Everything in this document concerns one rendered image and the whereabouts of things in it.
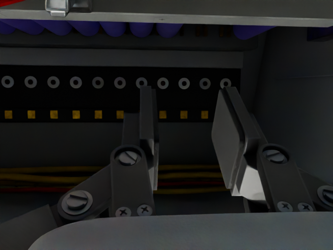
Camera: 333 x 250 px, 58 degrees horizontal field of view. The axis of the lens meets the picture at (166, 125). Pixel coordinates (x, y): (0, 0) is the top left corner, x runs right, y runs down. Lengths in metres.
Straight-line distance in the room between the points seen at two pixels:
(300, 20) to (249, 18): 0.03
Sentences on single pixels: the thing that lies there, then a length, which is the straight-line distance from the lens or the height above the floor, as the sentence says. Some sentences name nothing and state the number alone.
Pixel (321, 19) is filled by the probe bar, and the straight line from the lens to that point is 0.18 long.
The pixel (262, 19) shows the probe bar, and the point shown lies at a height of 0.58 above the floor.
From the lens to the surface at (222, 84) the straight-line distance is 0.30.
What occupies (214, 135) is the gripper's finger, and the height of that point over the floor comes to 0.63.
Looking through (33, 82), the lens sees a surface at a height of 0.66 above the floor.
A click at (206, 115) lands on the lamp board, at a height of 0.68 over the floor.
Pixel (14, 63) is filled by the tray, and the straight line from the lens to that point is 0.31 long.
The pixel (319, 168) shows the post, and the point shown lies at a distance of 0.25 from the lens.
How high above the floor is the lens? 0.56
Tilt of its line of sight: 28 degrees up
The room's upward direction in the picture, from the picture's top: 178 degrees counter-clockwise
